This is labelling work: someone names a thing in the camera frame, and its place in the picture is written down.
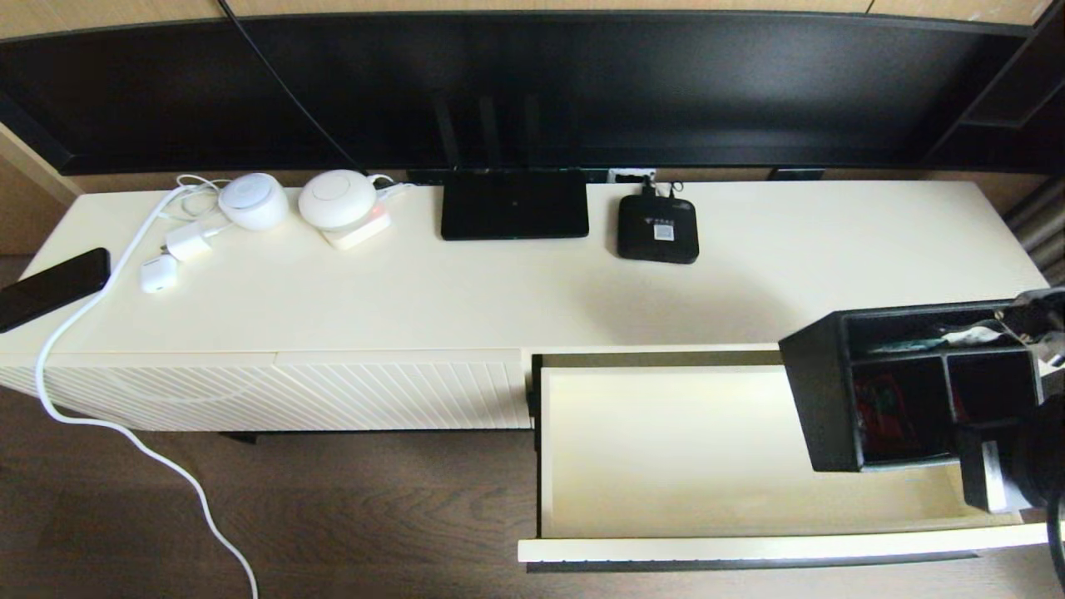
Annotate black television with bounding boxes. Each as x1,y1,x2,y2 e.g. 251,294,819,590
0,11,1065,176

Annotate red sachet white nutrition label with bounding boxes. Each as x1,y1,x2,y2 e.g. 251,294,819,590
855,374,918,457

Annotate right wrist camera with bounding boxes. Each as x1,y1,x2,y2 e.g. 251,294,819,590
994,287,1065,369

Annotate white round speaker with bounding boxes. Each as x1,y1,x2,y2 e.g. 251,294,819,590
218,172,290,231

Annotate cream TV cabinet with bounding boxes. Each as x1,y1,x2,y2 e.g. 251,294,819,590
0,180,1065,433

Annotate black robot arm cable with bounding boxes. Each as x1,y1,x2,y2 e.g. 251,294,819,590
1046,491,1065,590

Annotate thick white cable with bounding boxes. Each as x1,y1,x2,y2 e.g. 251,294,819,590
35,184,260,599

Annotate black shelf unit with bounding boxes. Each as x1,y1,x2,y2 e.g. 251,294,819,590
919,0,1065,176

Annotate thin white cable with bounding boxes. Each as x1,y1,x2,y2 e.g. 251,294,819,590
160,173,234,221

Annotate white earbuds case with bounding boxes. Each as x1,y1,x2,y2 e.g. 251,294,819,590
140,254,181,295

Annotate black compartment organizer box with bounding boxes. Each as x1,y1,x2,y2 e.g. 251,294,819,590
778,299,1046,473

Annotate white cream packet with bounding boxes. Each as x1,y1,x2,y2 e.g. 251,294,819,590
939,326,1009,349

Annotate black router with antennas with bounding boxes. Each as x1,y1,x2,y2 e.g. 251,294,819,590
429,92,590,240

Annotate grey curtain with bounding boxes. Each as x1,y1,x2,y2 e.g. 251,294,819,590
1003,176,1065,290

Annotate white dome lamp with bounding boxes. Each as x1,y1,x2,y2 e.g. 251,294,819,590
298,169,379,230

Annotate pink white base block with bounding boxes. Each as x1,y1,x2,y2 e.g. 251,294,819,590
320,203,394,251

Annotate cream cabinet drawer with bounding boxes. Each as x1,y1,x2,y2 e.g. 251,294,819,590
518,348,1051,575

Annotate teal tea packet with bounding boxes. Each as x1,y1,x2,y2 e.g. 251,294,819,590
864,333,949,356

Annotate black smartphone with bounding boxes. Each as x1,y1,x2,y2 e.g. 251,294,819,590
0,247,112,333

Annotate white charger adapter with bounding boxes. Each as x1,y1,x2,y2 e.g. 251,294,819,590
160,219,219,263

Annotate black television cable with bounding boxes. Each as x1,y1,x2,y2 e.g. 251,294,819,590
218,0,367,172

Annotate black set-top box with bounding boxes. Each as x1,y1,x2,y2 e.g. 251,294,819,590
616,194,700,265

